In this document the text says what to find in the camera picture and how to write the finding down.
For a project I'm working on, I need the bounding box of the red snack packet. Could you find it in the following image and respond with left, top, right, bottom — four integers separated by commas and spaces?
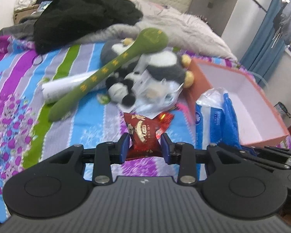
123, 113, 162, 160

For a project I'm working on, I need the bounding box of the blue white tissue pack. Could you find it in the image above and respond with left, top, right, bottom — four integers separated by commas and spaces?
195, 87, 241, 149

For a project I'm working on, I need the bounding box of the orange cardboard box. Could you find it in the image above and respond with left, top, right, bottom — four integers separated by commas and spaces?
184, 58, 289, 146

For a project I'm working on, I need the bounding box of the clear plastic bag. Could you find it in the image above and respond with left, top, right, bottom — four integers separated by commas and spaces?
117, 70, 183, 119

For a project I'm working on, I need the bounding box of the small panda plush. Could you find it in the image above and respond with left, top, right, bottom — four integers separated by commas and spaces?
106, 72, 141, 107

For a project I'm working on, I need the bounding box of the white paper roll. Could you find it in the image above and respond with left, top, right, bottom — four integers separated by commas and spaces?
41, 70, 97, 104

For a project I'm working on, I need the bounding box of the striped floral bed sheet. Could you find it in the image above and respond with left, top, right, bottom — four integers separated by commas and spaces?
0, 35, 291, 224

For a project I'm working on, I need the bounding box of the grey white penguin plush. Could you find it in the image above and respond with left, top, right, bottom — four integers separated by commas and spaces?
100, 38, 194, 88

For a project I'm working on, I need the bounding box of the blue curtain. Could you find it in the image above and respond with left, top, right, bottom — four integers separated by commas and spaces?
241, 0, 291, 85

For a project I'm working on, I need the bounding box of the green plush snake toy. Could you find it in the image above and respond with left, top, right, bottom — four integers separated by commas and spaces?
48, 28, 169, 122

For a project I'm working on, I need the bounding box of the grey fluffy blanket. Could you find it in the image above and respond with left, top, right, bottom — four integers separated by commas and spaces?
73, 0, 237, 61

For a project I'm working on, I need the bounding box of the black jacket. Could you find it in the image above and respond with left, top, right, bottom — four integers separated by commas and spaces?
33, 0, 143, 54

